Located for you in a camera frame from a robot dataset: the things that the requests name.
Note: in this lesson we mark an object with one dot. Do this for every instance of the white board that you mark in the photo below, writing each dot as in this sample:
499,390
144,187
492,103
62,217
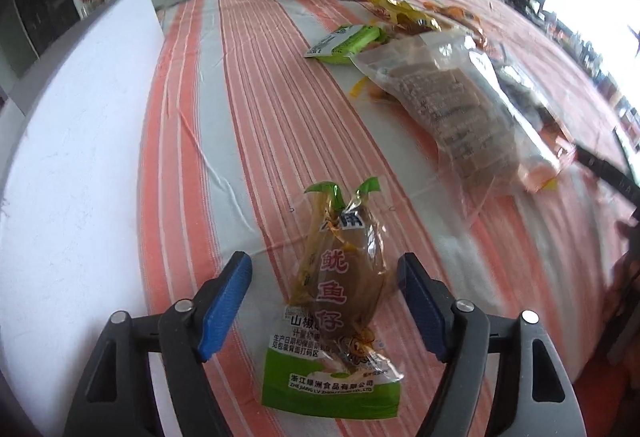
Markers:
75,167

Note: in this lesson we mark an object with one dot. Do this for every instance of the orange striped tablecloth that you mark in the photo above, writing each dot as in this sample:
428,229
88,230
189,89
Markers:
280,117

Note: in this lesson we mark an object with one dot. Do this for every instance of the clear bag of brown biscuits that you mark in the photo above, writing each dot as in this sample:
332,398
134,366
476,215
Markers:
450,107

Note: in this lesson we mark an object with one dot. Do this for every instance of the black glass cabinet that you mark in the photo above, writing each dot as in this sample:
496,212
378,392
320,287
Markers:
45,7

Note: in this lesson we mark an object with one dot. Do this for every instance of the small green snack packet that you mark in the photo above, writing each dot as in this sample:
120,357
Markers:
350,44

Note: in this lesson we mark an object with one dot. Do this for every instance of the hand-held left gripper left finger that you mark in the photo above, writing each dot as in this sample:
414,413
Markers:
225,302

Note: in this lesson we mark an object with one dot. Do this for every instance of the small orange snack packets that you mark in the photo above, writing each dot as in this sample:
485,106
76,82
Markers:
460,14

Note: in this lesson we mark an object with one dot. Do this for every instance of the gold foil snack packet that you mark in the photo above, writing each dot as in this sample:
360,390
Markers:
400,12

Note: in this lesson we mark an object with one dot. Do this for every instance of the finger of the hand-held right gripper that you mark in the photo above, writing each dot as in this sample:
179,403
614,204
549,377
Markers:
602,169

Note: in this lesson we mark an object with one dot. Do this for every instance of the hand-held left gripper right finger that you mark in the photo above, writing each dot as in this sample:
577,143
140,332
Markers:
422,312

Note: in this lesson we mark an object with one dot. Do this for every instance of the green clear squid snack packet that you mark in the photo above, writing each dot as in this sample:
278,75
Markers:
340,277

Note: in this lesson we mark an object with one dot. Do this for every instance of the orange clear snack packet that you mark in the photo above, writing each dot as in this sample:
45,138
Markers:
545,167

